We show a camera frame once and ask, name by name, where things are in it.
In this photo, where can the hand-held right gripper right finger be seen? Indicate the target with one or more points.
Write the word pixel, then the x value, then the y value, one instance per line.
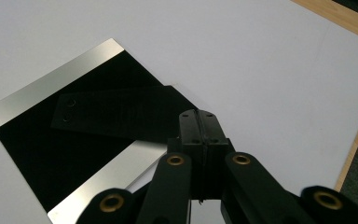
pixel 214 133

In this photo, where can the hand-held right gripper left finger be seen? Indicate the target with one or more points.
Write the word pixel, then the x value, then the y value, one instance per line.
pixel 191 130

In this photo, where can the black strip with two holes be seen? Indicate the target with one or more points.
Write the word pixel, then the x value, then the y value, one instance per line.
pixel 121 115

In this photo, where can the black tray with silver edges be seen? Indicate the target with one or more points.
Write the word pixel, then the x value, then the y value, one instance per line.
pixel 43 149

